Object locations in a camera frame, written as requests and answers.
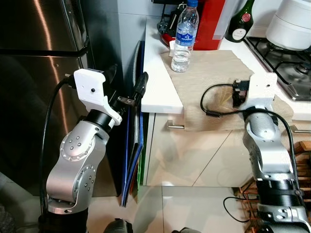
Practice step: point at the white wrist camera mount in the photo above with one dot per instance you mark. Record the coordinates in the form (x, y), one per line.
(262, 90)
(92, 87)

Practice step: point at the black robot left leg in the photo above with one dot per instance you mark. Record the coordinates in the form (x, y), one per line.
(118, 226)

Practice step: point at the dark green glass bottle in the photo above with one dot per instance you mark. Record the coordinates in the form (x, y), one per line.
(240, 29)

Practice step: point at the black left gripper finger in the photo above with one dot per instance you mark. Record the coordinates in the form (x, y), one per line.
(141, 87)
(111, 77)

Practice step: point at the white cooking pot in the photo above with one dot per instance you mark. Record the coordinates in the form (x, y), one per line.
(291, 24)

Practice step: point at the black robot leg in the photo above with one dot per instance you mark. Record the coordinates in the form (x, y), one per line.
(189, 230)
(118, 226)

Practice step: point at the red coffee machine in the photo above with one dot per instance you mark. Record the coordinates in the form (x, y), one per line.
(214, 24)

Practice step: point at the beige kitchen cabinet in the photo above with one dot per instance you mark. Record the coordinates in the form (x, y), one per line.
(194, 155)

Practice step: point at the wooden wine rack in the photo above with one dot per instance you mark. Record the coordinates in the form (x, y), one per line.
(303, 160)

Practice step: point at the dark stainless steel fridge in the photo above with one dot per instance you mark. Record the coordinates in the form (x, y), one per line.
(29, 97)

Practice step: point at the black robot right leg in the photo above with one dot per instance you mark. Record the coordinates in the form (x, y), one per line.
(189, 230)

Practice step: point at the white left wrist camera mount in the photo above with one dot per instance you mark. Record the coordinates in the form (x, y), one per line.
(92, 87)

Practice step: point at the green flat board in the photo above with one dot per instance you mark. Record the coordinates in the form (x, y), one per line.
(141, 165)

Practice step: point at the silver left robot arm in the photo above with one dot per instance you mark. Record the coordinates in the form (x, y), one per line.
(73, 160)

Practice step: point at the blue flat board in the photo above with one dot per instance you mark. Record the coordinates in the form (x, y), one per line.
(127, 160)

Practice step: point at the clear plastic water bottle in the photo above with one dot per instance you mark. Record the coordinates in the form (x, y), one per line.
(184, 43)

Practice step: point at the steel gas stove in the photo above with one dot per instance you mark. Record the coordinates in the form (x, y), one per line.
(291, 73)

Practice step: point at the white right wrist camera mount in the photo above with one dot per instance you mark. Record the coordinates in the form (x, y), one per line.
(262, 90)

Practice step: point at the beige woven cloth mat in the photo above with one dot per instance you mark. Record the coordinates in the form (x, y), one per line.
(214, 68)

